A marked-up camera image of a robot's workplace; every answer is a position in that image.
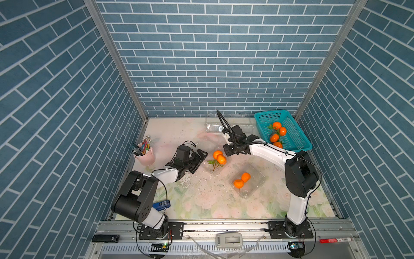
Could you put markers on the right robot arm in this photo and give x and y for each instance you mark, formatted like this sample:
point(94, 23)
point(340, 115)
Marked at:
point(301, 177)

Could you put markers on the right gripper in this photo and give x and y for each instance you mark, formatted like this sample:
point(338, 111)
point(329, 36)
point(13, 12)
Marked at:
point(225, 147)

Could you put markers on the blue card on table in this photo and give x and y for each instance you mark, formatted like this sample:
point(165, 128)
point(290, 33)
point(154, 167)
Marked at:
point(162, 205)

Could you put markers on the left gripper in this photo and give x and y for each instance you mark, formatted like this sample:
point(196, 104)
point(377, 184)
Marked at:
point(198, 161)

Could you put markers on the teal plastic basket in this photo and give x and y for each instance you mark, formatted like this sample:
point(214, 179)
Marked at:
point(295, 139)

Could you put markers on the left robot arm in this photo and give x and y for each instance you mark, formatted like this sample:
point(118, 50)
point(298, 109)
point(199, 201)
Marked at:
point(135, 197)

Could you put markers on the clear container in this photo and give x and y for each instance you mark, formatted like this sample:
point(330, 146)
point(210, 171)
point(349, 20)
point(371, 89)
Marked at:
point(255, 183)
point(248, 125)
point(208, 170)
point(214, 124)

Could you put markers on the grey box on rail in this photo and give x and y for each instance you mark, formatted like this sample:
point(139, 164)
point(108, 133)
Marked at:
point(231, 240)

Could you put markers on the black device on rail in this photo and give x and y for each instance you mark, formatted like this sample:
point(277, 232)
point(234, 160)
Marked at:
point(99, 238)

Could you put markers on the pink pen cup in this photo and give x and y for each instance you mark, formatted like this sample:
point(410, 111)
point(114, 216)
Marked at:
point(143, 152)

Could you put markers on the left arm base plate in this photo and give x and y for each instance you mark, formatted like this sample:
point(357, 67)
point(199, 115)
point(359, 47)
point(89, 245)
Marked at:
point(171, 231)

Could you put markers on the orange pair with leaves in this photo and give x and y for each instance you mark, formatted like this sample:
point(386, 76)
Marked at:
point(277, 127)

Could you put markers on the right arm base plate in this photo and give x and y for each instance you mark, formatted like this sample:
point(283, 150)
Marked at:
point(278, 230)

